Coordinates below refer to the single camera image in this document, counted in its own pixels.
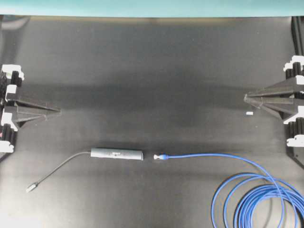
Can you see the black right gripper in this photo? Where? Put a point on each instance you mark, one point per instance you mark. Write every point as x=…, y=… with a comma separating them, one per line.
x=291, y=108

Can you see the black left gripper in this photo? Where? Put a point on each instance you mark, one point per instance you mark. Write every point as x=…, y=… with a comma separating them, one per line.
x=11, y=77

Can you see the grey USB hub with cable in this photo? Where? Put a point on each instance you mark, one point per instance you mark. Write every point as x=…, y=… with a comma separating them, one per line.
x=104, y=153

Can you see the black frame post right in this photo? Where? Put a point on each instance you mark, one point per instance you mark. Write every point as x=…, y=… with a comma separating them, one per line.
x=297, y=29

